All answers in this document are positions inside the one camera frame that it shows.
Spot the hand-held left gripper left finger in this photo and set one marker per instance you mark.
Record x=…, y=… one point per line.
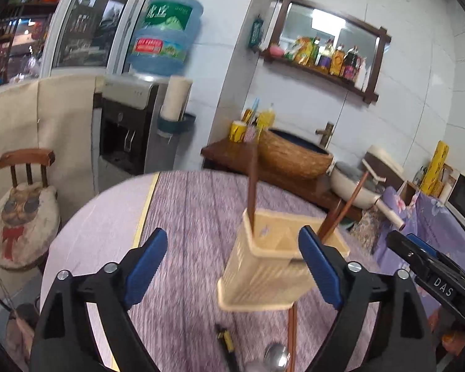
x=145, y=271

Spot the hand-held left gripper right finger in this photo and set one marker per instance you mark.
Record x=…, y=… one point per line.
x=321, y=271

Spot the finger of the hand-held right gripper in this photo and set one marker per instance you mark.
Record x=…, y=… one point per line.
x=409, y=252
x=424, y=243

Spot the light brown wooden chopstick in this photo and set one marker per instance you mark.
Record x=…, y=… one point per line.
x=331, y=219
x=350, y=201

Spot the cream plastic utensil holder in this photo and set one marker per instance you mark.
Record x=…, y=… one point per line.
x=255, y=275

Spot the purple floral cloth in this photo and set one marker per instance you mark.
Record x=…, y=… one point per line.
x=410, y=213

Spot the pale lilac tablecloth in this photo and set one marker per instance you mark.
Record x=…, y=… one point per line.
x=97, y=232

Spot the yellow tape strip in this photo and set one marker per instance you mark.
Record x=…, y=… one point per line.
x=147, y=205

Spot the purple striped tablecloth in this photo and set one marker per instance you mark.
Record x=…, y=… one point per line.
x=193, y=221

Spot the yellow wrap roll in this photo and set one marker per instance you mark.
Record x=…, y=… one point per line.
x=436, y=166

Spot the cream rice cooker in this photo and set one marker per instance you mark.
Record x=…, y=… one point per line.
x=385, y=164

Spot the cream frying pan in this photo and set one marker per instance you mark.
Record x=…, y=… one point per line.
x=345, y=182

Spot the woven brown wash basin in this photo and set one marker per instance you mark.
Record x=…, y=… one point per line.
x=294, y=159

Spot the cat print seat cushion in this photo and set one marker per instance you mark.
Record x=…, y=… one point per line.
x=23, y=221

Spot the bamboo style faucet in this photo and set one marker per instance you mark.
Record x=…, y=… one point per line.
x=325, y=133

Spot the grey water dispenser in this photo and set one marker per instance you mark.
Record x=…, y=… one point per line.
x=126, y=124

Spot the dark blue roll holder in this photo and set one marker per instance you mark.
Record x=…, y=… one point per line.
x=176, y=125

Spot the yellow cup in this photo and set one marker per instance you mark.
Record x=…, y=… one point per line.
x=238, y=131

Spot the yellow soap dispenser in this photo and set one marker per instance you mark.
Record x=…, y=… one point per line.
x=265, y=118

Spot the beige fabric panel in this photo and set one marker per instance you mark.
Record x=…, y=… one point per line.
x=62, y=124

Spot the paper towel roll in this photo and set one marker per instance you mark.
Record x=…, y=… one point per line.
x=175, y=99

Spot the blue toothbrush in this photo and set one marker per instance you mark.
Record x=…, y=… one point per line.
x=254, y=108

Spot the white plastic bottle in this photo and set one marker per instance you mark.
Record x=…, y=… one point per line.
x=361, y=75

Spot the dark soy sauce bottle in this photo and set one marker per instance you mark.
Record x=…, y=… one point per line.
x=351, y=66

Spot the wooden framed mirror shelf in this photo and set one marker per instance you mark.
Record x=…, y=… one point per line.
x=325, y=73

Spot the yellow label sauce bottle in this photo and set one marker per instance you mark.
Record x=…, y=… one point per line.
x=338, y=62

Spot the purple label sauce bottle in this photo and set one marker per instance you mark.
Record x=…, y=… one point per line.
x=325, y=58

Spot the green glass bottle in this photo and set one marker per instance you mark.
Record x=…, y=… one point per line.
x=316, y=52

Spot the yellow seasoning packet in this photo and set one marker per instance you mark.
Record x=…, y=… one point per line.
x=304, y=51

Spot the pink bowl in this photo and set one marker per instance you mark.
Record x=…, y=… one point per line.
x=277, y=51

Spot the blue water bottle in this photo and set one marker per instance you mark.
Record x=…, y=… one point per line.
x=164, y=35

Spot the green hanging ornament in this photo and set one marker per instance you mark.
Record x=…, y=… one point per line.
x=256, y=33

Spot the aluminium window frame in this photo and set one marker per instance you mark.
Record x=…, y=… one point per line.
x=116, y=19

